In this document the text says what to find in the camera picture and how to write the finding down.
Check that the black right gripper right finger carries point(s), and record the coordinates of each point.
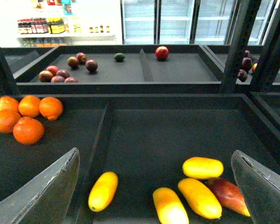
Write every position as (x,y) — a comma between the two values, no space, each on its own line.
(260,187)

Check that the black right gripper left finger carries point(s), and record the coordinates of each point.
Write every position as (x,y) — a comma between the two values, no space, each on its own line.
(46,198)

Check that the orange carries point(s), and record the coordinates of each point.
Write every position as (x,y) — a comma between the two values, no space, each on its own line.
(8,120)
(29,106)
(9,103)
(28,131)
(50,108)

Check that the black upper display tray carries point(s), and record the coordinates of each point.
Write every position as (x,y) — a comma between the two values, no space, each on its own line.
(189,68)

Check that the red yellow mango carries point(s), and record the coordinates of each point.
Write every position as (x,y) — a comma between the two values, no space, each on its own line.
(229,195)

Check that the green avocado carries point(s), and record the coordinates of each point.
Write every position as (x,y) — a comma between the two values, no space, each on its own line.
(119,57)

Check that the glass door refrigerator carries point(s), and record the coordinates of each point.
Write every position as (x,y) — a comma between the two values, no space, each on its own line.
(210,22)

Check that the red apple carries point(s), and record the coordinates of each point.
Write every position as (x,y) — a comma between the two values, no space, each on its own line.
(162,53)

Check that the white shelf with bottles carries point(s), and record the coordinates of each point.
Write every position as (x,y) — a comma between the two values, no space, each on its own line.
(51,23)

